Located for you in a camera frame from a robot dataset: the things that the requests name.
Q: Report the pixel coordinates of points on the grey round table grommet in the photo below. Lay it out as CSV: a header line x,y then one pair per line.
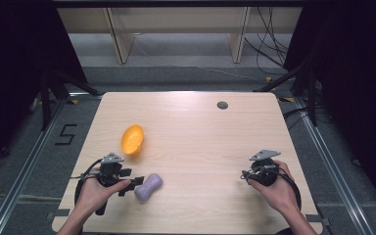
x,y
222,105

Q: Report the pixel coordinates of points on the black tripod stand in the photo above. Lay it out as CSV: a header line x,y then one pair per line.
x,y
45,101
312,98

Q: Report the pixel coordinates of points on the person's left hand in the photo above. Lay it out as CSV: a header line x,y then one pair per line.
x,y
94,194

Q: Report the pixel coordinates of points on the beige wooden desk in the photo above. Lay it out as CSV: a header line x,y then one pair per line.
x,y
120,36

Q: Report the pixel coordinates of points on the black curtain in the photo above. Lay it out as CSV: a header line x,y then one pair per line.
x,y
359,81
16,71

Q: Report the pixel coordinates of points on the orange perforated bowl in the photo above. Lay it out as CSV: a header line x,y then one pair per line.
x,y
132,140

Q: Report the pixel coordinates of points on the purple bone-shaped toy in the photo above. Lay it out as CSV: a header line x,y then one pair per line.
x,y
148,187

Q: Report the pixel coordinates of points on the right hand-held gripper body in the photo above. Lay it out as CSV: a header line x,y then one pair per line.
x,y
265,169

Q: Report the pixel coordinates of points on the person's right hand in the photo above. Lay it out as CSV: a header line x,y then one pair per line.
x,y
279,194

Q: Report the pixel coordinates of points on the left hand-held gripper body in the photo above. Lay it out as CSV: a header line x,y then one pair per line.
x,y
110,171

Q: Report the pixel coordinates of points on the metal floor rail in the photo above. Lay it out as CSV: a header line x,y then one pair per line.
x,y
23,169
336,169

